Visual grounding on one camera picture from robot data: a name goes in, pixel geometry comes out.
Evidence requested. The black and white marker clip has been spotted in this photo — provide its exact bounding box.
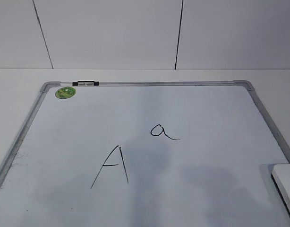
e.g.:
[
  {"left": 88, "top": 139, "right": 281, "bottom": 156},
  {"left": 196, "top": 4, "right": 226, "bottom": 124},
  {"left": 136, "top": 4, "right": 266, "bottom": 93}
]
[{"left": 72, "top": 81, "right": 99, "bottom": 87}]

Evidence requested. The white rectangular board eraser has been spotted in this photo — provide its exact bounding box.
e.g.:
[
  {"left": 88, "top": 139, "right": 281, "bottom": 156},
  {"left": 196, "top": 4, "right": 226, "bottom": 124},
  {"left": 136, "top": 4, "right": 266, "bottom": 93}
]
[{"left": 272, "top": 164, "right": 290, "bottom": 216}]

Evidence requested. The white board with aluminium frame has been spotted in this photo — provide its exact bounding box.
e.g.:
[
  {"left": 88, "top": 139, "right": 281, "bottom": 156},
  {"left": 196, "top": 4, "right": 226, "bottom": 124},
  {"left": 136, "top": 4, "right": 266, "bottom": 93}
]
[{"left": 0, "top": 81, "right": 290, "bottom": 227}]

